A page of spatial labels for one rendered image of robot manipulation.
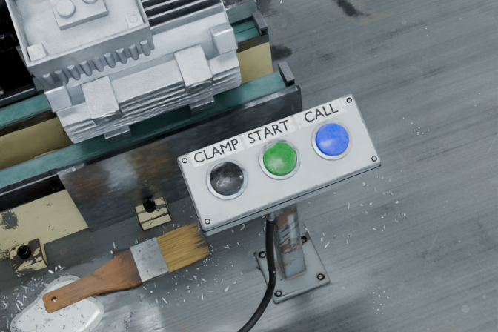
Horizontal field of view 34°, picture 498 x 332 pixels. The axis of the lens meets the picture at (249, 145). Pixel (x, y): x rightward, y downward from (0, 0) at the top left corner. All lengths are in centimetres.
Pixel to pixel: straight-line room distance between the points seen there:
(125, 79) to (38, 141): 23
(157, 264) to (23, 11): 34
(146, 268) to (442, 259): 35
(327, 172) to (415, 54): 44
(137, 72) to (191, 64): 6
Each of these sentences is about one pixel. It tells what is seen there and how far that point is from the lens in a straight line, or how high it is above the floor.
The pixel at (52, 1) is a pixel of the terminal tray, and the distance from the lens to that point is 81.
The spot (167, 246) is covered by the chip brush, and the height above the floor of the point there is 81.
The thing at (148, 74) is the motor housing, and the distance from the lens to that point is 84.
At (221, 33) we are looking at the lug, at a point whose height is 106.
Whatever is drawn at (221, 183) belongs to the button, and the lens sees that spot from 70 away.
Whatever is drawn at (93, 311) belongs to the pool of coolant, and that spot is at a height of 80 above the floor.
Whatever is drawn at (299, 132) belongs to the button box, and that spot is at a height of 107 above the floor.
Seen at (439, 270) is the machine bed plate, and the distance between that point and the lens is 96.
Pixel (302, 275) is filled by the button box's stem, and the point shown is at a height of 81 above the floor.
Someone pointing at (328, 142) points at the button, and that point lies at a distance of 71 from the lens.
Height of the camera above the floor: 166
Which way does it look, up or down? 56 degrees down
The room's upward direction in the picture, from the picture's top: 11 degrees counter-clockwise
